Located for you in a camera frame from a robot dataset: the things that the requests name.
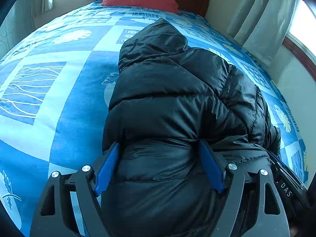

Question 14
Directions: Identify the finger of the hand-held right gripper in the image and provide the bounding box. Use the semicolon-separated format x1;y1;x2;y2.
267;149;306;191

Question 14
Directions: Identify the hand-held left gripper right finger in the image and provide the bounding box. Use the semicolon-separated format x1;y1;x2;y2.
198;139;291;237

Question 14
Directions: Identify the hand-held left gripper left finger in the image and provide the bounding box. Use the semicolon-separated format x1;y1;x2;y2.
30;142;120;237

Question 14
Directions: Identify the black puffer jacket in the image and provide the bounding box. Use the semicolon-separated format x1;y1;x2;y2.
101;17;282;237

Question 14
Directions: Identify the blue patterned bedspread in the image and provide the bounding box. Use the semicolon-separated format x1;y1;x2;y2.
0;0;309;237

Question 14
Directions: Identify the wood-framed window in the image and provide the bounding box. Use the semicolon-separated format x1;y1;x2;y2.
282;0;316;70

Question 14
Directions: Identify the wide grey curtain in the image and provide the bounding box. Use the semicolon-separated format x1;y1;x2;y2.
227;0;297;68

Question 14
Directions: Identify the pale patterned wardrobe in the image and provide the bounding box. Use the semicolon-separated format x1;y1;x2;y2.
0;0;35;53

